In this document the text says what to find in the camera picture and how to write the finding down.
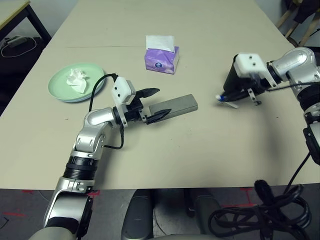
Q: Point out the grey glasses case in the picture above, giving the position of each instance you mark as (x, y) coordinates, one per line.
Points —
(180, 103)

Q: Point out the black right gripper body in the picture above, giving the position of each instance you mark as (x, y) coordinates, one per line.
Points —
(258, 83)

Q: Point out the side table black frame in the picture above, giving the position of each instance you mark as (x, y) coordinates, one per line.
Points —
(15, 12)

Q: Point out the dark robot leg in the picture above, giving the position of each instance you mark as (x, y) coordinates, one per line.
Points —
(202, 212)
(137, 220)

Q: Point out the green plate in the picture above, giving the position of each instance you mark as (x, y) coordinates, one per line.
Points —
(60, 85)

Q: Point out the purple tissue pack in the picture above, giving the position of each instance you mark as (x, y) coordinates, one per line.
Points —
(161, 58)

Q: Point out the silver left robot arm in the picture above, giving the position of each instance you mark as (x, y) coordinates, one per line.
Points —
(90, 140)

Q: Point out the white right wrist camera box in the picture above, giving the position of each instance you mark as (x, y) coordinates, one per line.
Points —
(250, 65)

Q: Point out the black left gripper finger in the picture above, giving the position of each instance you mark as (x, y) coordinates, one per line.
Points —
(158, 116)
(148, 92)

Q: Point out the black jacket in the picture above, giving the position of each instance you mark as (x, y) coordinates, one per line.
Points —
(305, 7)

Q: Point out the wooden stool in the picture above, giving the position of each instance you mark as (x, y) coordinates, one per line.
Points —
(306, 32)

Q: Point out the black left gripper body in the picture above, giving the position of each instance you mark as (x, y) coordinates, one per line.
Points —
(136, 112)

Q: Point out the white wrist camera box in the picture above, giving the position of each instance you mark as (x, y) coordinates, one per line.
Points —
(121, 88)
(250, 65)

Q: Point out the dark right robot leg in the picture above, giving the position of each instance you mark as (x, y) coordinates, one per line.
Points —
(202, 212)

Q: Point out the white tissue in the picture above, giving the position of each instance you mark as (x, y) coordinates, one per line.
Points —
(77, 81)

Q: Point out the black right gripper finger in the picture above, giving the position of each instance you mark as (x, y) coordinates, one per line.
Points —
(237, 94)
(237, 98)

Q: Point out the grey power strip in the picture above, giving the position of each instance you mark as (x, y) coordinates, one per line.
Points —
(15, 41)

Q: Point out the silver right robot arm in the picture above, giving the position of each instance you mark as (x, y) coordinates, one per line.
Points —
(297, 67)

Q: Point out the dark left robot leg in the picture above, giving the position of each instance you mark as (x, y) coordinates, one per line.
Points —
(137, 220)

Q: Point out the black cup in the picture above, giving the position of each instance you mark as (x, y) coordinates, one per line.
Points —
(231, 80)

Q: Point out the white marker blue cap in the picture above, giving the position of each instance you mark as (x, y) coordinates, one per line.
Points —
(232, 105)

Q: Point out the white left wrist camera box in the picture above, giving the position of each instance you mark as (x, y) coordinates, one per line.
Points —
(121, 88)

